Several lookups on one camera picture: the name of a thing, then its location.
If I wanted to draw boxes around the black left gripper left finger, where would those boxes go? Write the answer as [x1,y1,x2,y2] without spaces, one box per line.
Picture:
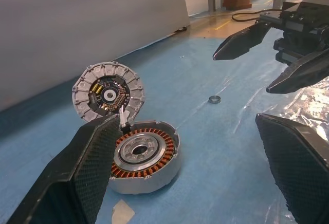
[7,114,121,224]

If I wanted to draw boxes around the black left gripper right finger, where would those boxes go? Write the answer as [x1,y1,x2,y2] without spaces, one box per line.
[255,113,329,224]

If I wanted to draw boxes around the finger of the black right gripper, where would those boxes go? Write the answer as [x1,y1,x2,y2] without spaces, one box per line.
[212,22,273,61]
[265,50,329,94]

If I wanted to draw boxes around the silver motor base copper windings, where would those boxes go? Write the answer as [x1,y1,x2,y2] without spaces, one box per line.
[107,120,181,196]

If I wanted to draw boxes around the round silver metal part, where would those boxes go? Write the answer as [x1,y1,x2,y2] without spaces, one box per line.
[71,60,146,122]

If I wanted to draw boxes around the yellow floor tape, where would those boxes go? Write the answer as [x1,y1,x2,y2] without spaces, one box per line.
[205,19,232,31]

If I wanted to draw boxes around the brown cardboard box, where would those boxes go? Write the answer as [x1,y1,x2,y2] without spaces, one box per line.
[222,0,252,10]

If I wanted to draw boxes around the beige tape piece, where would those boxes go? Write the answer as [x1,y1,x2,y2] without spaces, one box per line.
[111,199,136,218]

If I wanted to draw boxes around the white backdrop board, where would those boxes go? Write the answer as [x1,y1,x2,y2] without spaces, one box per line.
[0,0,191,112]

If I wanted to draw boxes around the black floor cable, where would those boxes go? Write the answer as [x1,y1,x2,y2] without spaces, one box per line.
[231,8,284,23]

